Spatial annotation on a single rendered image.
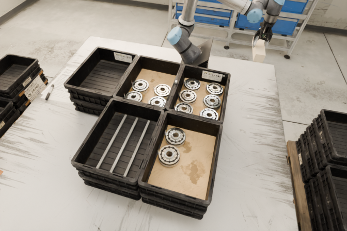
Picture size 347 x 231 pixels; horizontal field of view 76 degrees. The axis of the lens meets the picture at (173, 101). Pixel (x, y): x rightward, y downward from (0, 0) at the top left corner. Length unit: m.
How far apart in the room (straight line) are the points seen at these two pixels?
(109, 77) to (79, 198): 0.73
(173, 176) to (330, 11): 3.70
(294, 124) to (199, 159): 1.66
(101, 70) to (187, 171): 0.88
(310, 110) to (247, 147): 1.58
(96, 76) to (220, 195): 1.02
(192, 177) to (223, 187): 0.22
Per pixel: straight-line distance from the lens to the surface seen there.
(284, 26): 3.24
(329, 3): 4.22
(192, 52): 1.59
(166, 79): 1.46
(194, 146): 1.15
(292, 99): 2.87
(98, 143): 1.19
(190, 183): 1.06
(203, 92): 1.40
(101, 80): 1.50
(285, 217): 1.28
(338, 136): 2.03
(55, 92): 1.71
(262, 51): 1.59
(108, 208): 1.19
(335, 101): 3.14
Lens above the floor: 1.81
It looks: 48 degrees down
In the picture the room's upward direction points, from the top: 3 degrees clockwise
